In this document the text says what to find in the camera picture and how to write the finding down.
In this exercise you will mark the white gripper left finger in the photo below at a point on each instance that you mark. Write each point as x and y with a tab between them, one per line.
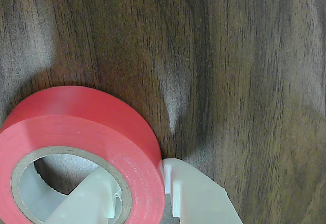
86	203

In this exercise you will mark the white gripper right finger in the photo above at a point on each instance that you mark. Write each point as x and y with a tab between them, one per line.
198	198

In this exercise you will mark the red tape roll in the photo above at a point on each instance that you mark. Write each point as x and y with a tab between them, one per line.
76	107

